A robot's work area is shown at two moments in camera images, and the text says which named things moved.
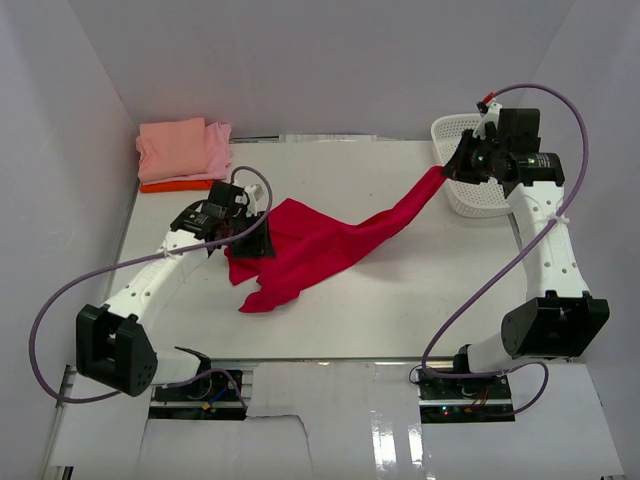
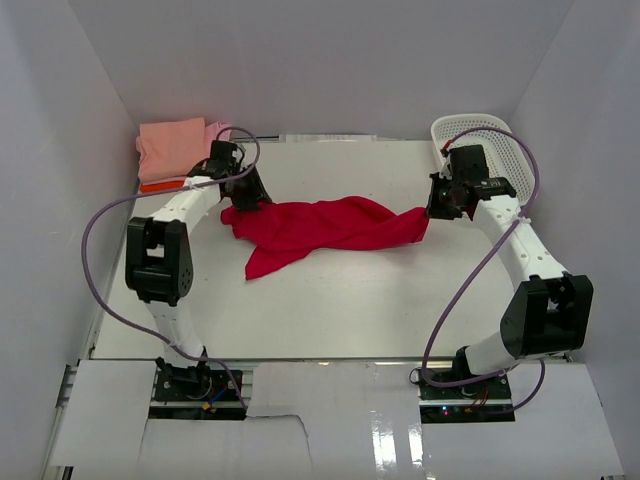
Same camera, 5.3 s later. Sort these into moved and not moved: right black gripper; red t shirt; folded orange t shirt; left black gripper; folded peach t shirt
Moved: right black gripper; red t shirt; left black gripper
Not moved: folded orange t shirt; folded peach t shirt
